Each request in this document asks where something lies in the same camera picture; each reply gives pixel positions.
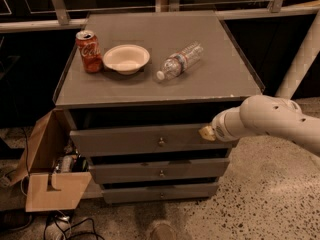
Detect grey top drawer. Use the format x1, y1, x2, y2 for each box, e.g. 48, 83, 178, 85
70, 124, 236, 157

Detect grey drawer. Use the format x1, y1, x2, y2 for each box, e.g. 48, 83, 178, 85
89, 158, 229, 184
102, 182, 218, 204
70, 124, 236, 157

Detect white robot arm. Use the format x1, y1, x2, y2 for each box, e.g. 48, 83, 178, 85
199, 13, 320, 156

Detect grey drawer cabinet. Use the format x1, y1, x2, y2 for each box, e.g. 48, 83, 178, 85
55, 11, 264, 194

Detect grey bottom drawer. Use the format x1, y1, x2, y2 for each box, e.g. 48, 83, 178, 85
102, 182, 218, 204

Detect grey middle drawer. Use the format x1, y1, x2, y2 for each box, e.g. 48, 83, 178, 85
89, 158, 229, 184

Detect clear plastic water bottle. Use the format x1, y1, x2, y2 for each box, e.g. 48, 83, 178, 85
156, 41, 203, 81

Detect white paper bowl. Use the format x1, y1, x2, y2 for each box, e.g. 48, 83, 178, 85
103, 45, 150, 75

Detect red cola can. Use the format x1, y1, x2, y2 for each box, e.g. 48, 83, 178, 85
76, 30, 102, 73

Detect wooden side box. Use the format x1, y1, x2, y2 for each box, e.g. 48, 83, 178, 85
12, 110, 91, 212

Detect metal railing frame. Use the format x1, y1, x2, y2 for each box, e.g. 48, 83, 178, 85
0, 0, 319, 32

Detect black floor cables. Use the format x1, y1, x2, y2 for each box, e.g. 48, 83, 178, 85
42, 211, 106, 240

